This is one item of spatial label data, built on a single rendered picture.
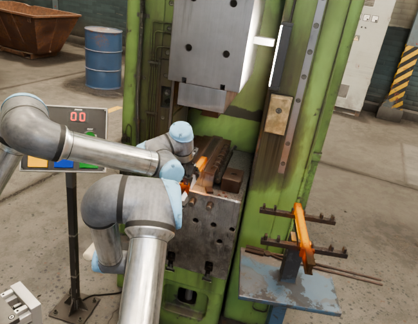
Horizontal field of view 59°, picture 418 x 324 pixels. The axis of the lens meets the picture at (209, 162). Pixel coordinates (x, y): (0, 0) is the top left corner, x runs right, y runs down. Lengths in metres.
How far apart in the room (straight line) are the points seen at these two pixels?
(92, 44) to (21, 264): 4.10
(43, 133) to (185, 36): 0.75
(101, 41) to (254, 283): 5.01
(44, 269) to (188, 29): 1.77
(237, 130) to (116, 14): 7.34
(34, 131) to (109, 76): 5.24
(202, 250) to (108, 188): 1.00
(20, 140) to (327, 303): 1.23
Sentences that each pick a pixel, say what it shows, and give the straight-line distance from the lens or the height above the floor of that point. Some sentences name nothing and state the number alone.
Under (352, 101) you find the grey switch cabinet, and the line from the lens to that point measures 6.83.
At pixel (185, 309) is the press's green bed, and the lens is 2.14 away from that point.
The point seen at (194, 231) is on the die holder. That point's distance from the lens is 1.74.
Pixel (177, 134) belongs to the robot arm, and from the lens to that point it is 1.19.
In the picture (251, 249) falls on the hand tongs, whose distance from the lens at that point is 1.72.
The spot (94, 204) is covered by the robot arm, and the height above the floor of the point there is 1.26.
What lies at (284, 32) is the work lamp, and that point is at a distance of 1.54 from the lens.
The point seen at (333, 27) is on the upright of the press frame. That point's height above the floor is 1.65.
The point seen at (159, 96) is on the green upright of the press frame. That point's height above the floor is 1.25.
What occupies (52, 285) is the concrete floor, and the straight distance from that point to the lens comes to 2.51.
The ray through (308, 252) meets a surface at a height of 0.96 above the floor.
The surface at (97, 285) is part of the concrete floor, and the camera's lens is 2.48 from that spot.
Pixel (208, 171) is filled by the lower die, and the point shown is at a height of 0.99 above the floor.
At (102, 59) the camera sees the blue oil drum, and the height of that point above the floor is 0.48.
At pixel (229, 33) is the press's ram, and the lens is 1.46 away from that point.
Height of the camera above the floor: 1.74
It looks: 26 degrees down
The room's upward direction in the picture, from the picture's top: 8 degrees clockwise
